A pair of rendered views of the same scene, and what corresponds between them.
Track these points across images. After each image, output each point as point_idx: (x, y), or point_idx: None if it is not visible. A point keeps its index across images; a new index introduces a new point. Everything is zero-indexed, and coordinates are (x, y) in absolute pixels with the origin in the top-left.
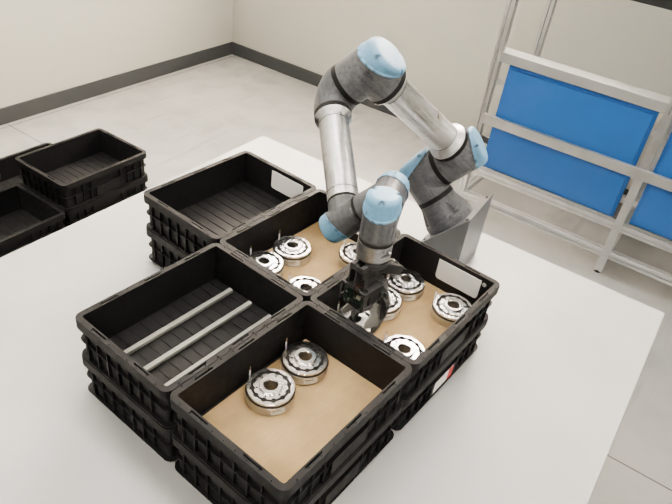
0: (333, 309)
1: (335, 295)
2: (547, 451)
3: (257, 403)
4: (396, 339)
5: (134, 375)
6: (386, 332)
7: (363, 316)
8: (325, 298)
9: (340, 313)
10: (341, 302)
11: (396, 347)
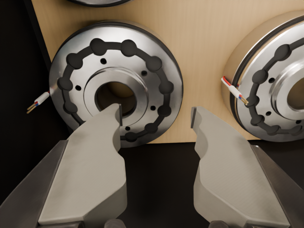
0: (38, 89)
1: (0, 120)
2: None
3: None
4: (268, 71)
5: None
6: (243, 101)
7: (128, 77)
8: (13, 182)
9: (69, 104)
10: (20, 52)
11: (284, 106)
